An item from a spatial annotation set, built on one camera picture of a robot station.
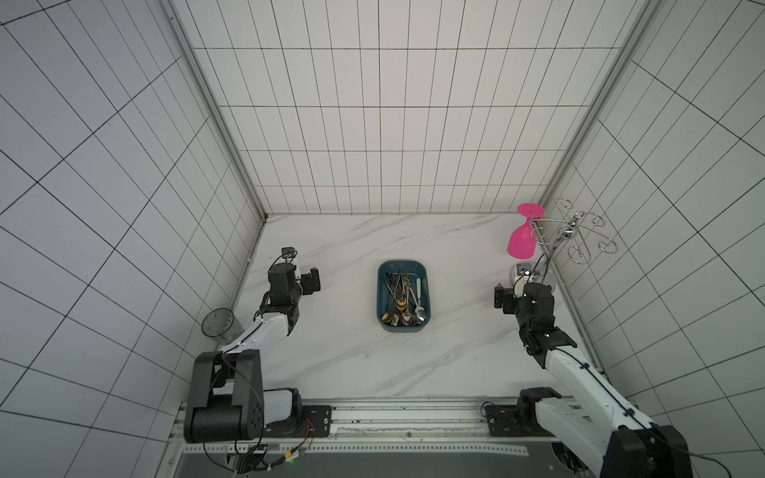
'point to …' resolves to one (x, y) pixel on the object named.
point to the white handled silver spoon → (419, 311)
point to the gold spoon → (386, 316)
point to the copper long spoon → (406, 317)
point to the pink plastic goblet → (522, 239)
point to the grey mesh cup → (221, 325)
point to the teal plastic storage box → (421, 270)
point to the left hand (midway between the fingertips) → (299, 274)
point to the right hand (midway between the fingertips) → (507, 281)
